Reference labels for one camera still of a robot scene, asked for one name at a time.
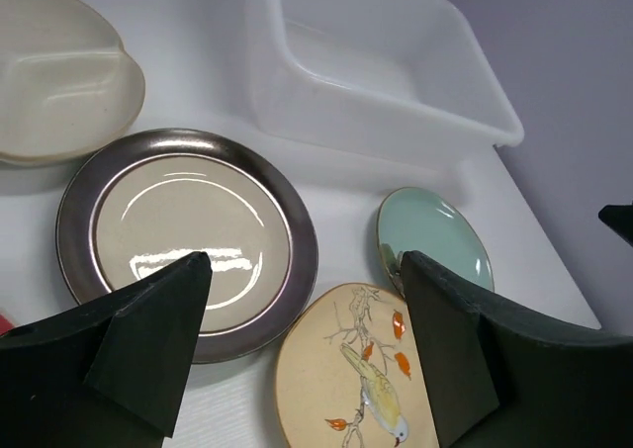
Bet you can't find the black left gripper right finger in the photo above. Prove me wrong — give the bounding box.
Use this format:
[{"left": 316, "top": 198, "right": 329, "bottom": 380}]
[{"left": 401, "top": 251, "right": 632, "bottom": 447}]

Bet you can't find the red plate with teal flower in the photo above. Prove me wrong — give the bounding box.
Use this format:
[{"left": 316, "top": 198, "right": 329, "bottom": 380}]
[{"left": 0, "top": 311, "right": 15, "bottom": 335}]

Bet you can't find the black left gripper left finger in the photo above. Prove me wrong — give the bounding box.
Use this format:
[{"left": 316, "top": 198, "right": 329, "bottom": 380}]
[{"left": 1, "top": 252, "right": 212, "bottom": 447}]

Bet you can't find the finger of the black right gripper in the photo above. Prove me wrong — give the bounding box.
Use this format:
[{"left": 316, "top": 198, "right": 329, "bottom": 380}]
[{"left": 598, "top": 204, "right": 633, "bottom": 245}]

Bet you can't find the cream divided dish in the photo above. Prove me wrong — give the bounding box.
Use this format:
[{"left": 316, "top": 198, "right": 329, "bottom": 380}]
[{"left": 1, "top": 0, "right": 145, "bottom": 166}]

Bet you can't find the white plastic bin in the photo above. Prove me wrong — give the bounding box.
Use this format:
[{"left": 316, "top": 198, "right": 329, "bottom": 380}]
[{"left": 245, "top": 0, "right": 524, "bottom": 147}]

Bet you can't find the brown rimmed cream plate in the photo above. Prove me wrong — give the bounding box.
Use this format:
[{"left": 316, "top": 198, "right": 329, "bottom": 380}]
[{"left": 55, "top": 129, "right": 318, "bottom": 364}]

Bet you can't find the beige bird painted plate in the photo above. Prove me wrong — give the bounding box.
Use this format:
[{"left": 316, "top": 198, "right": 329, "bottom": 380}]
[{"left": 275, "top": 283, "right": 439, "bottom": 447}]

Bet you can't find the light green round plate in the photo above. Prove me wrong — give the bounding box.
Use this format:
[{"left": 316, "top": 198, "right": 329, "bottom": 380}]
[{"left": 376, "top": 187, "right": 495, "bottom": 294}]

